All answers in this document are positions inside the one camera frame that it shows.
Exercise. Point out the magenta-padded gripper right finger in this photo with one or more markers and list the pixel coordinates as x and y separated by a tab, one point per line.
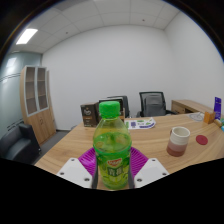
151	171

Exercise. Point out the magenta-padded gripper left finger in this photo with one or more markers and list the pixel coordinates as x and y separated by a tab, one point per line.
75	171

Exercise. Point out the green plastic drink bottle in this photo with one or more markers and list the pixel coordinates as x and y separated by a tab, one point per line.
112	156

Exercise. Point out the white and brown cup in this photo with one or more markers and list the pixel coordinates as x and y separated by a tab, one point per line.
179	141

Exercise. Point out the printed white leaflet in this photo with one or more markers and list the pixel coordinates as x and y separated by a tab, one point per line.
141	124

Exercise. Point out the small dark brown box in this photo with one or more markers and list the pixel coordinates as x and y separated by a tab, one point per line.
89	115

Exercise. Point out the flat round red coaster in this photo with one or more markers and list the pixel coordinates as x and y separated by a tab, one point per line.
201	139

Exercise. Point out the wooden shelf cabinet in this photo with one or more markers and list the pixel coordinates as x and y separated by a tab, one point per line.
41	120

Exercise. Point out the black leather sofa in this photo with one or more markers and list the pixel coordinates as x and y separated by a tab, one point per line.
18	145

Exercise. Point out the black mesh office chair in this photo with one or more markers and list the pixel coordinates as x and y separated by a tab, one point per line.
152	104

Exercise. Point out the dark plain-back office chair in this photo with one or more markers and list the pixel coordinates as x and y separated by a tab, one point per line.
125	105

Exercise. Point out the wooden side desk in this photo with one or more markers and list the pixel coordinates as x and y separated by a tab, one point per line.
186	106

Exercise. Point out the black box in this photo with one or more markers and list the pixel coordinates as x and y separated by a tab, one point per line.
103	100

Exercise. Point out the narrow tan box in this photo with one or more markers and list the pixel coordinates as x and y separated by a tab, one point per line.
218	123

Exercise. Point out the purple package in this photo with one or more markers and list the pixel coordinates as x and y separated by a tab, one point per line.
217	107

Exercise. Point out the rectangular ceiling light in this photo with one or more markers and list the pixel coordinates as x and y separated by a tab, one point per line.
26	36

